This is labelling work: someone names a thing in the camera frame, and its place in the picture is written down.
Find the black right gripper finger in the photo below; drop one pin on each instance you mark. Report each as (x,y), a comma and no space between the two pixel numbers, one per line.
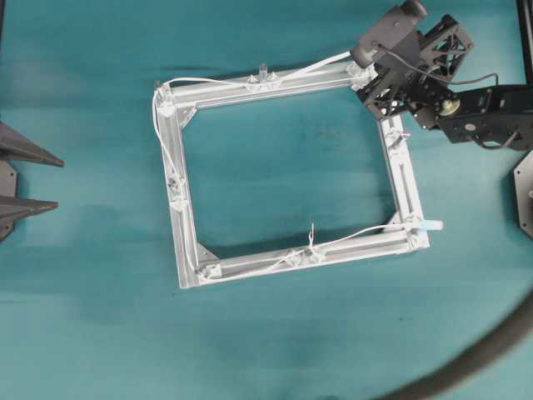
(385,96)
(444,47)

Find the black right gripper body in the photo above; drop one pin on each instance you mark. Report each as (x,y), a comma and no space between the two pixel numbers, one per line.
(428,97)

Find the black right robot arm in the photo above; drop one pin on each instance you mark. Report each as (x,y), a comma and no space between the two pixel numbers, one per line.
(494,117)

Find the black wrist camera on gripper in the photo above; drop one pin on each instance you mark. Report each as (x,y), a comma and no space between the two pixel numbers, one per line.
(395,31)

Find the black vertical frame post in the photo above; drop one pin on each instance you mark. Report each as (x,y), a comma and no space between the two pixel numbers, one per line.
(524,11)

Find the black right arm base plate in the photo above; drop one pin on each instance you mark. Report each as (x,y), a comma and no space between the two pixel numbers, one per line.
(522,174)

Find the aluminium rectangular pin frame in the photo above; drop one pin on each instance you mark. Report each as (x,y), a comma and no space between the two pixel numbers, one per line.
(253,193)

